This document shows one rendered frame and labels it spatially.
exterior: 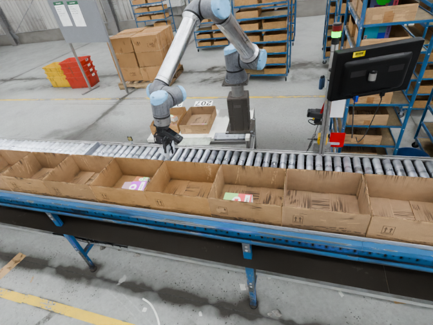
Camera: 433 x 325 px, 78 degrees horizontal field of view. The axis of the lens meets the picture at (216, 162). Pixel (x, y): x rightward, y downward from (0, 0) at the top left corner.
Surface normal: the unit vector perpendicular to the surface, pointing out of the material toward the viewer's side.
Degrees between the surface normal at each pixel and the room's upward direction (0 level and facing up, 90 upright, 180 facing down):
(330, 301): 0
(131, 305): 0
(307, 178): 90
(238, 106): 90
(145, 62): 89
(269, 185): 89
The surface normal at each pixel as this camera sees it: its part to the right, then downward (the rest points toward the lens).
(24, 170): 0.95, 0.05
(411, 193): -0.28, 0.61
